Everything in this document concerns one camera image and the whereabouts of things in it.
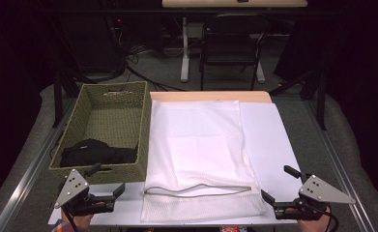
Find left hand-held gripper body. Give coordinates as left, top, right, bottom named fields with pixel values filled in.
left=53, top=168, right=117, bottom=218

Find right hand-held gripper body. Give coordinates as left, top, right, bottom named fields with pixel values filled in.
left=273, top=174, right=357, bottom=222

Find black garment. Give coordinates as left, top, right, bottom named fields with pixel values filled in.
left=59, top=138, right=139, bottom=168

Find green woven basket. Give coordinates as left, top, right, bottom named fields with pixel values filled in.
left=48, top=80, right=153, bottom=186

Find white mesh laundry bag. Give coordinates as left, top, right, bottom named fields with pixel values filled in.
left=140, top=100, right=268, bottom=223

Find person's left hand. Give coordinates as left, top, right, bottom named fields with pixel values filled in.
left=60, top=202, right=107, bottom=232

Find person's right hand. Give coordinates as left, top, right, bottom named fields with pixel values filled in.
left=284, top=206, right=333, bottom=232

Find black metal stand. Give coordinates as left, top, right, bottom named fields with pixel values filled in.
left=316, top=69, right=328, bottom=131
left=52, top=71, right=66, bottom=129

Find black folding chair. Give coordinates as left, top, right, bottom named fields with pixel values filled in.
left=198, top=13, right=272, bottom=92

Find beige desk with white legs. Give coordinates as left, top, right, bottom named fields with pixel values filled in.
left=161, top=0, right=308, bottom=84

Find power strip with red light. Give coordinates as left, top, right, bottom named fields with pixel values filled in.
left=110, top=15, right=125, bottom=32

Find metal floor rail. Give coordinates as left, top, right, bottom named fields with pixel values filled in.
left=0, top=98, right=78, bottom=232
left=305, top=100, right=376, bottom=232

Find left hand-held gripper cable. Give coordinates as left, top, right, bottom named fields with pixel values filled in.
left=61, top=206, right=80, bottom=232

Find hand-held gripper cable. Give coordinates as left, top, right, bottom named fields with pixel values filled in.
left=61, top=206, right=80, bottom=232
left=308, top=203, right=339, bottom=232

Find right hand-held gripper cable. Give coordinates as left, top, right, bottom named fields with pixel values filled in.
left=308, top=203, right=339, bottom=232

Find black floor cables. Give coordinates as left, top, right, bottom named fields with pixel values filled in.
left=124, top=43, right=186, bottom=93

